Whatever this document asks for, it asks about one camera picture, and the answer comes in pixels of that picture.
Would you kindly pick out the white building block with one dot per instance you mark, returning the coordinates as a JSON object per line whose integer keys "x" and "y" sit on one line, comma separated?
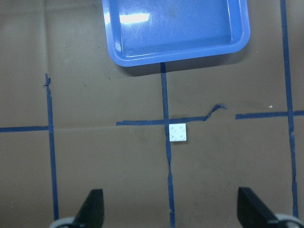
{"x": 177, "y": 132}

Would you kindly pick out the blue plastic tray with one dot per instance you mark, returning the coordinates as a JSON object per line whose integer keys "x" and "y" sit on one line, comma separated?
{"x": 143, "y": 32}

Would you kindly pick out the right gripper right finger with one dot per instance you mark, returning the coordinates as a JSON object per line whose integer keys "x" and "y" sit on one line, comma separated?
{"x": 252, "y": 212}

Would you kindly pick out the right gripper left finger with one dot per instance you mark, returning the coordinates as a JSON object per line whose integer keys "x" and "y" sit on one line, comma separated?
{"x": 91, "y": 214}

